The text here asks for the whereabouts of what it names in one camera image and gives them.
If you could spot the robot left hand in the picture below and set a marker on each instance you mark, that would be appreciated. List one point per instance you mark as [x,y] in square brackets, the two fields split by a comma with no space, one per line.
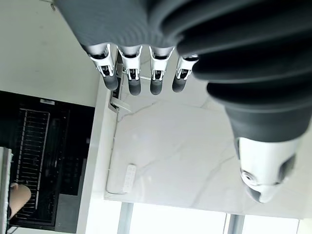
[219,48]

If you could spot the black open dishwasher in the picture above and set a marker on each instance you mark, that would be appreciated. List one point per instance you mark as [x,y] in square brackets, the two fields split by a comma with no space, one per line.
[68,151]

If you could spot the white dishwasher door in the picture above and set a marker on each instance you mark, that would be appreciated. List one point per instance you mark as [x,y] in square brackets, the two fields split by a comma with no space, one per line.
[5,190]

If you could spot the grey window frame post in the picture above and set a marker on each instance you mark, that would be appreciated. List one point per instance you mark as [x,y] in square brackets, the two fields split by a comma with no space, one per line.
[236,224]
[125,218]

